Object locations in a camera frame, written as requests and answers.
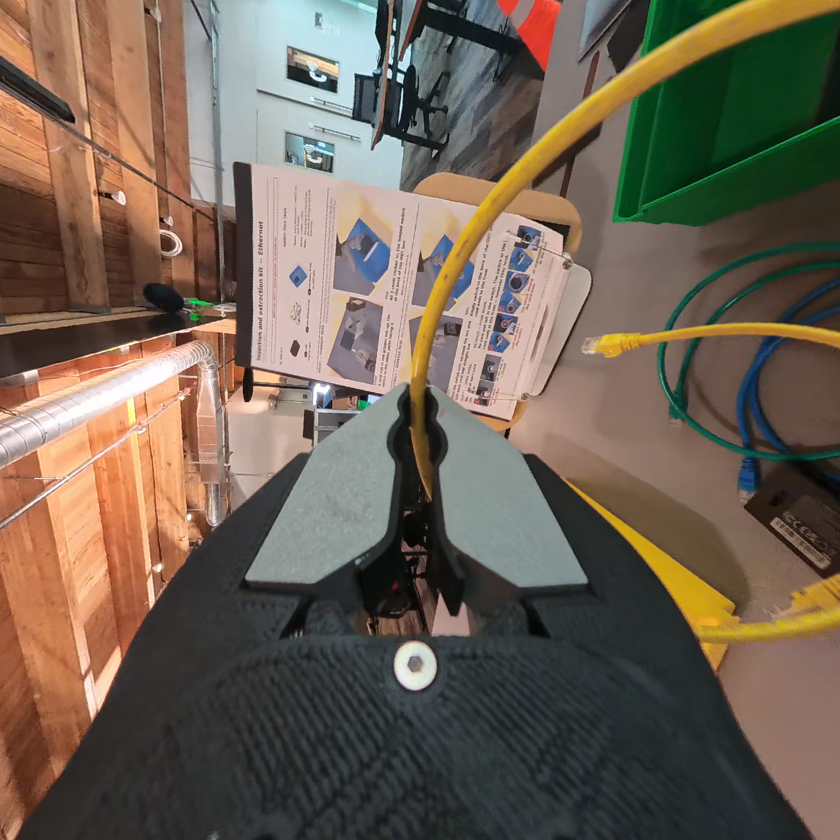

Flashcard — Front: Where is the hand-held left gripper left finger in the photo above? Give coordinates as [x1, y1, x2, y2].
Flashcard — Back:
[243, 384, 413, 611]

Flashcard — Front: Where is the orange traffic cone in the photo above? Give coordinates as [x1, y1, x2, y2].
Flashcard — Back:
[495, 0, 565, 73]

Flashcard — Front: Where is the silver framed light panel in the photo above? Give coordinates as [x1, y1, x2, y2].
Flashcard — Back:
[312, 406, 361, 448]

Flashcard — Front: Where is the black network switch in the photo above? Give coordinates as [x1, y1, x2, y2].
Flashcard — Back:
[745, 459, 840, 580]

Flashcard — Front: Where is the white stand base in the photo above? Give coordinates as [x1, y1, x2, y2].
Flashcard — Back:
[530, 262, 593, 399]

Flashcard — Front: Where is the green plastic bin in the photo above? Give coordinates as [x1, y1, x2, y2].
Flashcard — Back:
[613, 0, 840, 227]

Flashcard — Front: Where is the black floor lamp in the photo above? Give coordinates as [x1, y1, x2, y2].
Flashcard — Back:
[241, 367, 309, 403]

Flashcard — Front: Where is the yellow plastic bin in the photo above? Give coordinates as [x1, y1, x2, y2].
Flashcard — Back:
[563, 478, 740, 672]

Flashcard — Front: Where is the blue ethernet cable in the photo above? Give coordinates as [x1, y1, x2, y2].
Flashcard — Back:
[735, 279, 840, 504]

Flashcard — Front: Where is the green ethernet cable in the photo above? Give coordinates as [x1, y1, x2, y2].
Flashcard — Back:
[658, 241, 840, 462]

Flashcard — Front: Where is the black office chair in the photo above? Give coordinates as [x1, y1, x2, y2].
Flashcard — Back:
[353, 62, 454, 148]

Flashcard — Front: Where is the yellow ethernet cable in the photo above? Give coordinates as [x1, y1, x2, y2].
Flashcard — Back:
[409, 0, 840, 645]

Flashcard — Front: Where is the wall screen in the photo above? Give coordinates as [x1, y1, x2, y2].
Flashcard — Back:
[286, 46, 341, 93]
[283, 130, 336, 165]

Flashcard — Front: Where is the printed instruction poster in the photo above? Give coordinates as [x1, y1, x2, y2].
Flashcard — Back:
[233, 162, 573, 422]

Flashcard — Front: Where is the silver air duct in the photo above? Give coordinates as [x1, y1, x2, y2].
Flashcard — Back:
[0, 340, 228, 529]

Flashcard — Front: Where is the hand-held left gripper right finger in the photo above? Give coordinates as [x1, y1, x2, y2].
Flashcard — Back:
[428, 386, 590, 616]

